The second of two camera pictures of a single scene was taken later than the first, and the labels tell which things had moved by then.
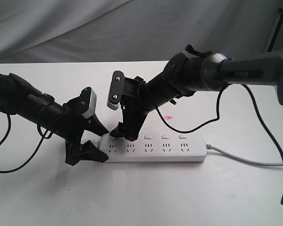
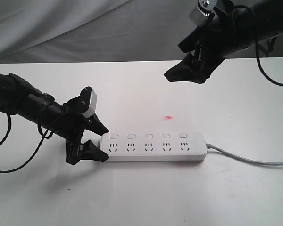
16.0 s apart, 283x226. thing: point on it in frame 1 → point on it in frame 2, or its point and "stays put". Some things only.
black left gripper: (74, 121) stays put
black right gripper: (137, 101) → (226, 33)
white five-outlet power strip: (154, 147) stays put
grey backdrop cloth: (117, 31) stays put
